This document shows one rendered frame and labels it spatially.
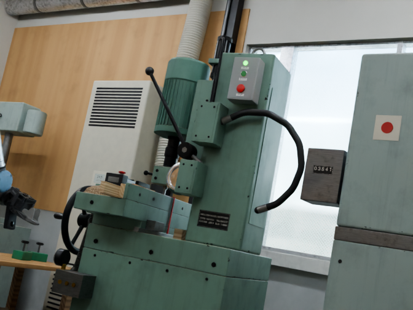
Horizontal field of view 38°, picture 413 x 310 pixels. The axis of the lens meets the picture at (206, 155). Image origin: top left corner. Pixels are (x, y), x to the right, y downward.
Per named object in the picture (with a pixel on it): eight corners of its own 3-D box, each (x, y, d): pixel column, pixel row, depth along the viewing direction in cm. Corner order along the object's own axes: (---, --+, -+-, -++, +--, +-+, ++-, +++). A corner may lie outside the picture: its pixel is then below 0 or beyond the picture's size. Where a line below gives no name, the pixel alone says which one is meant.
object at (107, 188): (179, 216, 249) (180, 206, 249) (183, 216, 248) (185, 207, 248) (98, 192, 196) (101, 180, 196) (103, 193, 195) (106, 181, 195)
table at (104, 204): (136, 224, 267) (139, 210, 268) (197, 234, 253) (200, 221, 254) (51, 203, 213) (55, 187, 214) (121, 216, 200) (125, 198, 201)
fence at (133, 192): (196, 220, 255) (198, 207, 256) (200, 221, 254) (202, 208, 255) (122, 198, 202) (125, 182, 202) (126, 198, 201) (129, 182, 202)
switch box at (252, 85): (232, 103, 217) (239, 62, 220) (257, 105, 213) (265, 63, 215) (226, 98, 212) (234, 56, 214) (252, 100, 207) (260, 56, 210)
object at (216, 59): (213, 81, 240) (220, 42, 243) (231, 82, 236) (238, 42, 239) (205, 74, 233) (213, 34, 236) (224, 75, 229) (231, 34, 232)
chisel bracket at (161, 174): (158, 189, 239) (162, 168, 240) (188, 194, 232) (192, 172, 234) (149, 186, 232) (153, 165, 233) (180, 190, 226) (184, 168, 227)
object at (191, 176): (185, 195, 217) (191, 163, 219) (201, 198, 214) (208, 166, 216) (173, 191, 208) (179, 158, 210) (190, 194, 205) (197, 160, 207)
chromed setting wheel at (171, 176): (165, 193, 220) (171, 161, 222) (195, 197, 215) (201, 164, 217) (161, 192, 217) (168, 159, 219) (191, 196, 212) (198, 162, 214)
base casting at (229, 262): (143, 255, 256) (147, 234, 257) (268, 281, 231) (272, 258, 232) (82, 246, 216) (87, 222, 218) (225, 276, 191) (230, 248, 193)
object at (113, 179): (115, 189, 247) (118, 176, 247) (137, 192, 242) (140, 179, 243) (97, 182, 235) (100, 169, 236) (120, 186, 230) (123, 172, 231)
